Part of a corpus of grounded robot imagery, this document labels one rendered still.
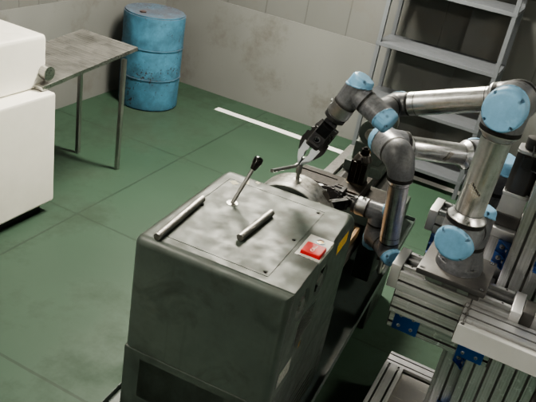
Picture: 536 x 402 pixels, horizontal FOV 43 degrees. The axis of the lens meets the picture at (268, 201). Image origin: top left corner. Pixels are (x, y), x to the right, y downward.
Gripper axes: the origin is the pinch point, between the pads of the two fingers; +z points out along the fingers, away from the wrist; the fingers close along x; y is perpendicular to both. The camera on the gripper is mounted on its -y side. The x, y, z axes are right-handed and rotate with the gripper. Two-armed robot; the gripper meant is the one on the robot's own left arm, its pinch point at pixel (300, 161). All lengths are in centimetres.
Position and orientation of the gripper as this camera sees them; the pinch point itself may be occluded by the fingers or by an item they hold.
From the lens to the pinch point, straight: 221.6
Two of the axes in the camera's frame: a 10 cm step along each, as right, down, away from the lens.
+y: 4.1, -3.7, 8.4
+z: -5.0, 6.7, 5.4
